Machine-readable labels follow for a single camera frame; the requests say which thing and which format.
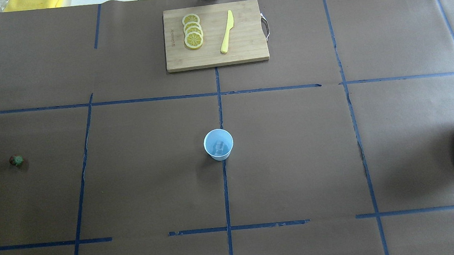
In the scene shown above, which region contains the red toy strawberry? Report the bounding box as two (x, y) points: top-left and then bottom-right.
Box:
(9, 155), (25, 167)

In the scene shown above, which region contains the light blue cup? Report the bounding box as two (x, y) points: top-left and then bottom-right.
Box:
(203, 129), (234, 161)

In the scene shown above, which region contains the wooden cutting board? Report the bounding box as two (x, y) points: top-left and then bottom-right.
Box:
(163, 0), (270, 73)

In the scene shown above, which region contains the lemon slices row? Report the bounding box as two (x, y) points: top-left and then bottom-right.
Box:
(182, 14), (204, 50)

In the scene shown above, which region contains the yellow plastic knife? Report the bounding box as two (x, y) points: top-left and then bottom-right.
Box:
(220, 10), (234, 54)

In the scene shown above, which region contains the yellow cloth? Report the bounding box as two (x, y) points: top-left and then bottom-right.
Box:
(3, 0), (64, 12)

